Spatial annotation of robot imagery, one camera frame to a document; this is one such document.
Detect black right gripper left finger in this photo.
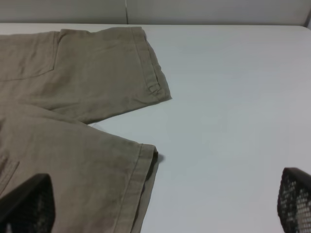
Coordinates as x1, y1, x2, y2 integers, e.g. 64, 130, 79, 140
0, 173, 53, 233

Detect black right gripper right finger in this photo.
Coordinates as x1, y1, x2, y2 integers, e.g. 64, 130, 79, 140
277, 167, 311, 233

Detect khaki shorts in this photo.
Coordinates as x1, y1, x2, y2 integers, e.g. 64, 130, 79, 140
0, 27, 171, 233

